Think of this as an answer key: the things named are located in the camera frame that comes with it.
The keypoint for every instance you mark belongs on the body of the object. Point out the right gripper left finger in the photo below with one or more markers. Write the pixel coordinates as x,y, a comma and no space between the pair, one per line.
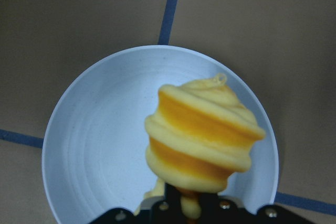
168,210

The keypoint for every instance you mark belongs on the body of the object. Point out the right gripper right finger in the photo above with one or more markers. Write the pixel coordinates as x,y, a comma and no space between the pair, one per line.
218,209

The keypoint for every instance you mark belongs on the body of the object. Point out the ridged bread roll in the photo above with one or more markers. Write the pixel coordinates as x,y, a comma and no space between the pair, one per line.
199,134

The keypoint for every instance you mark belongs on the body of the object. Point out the blue plate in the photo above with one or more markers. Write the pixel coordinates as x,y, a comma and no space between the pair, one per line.
94,147

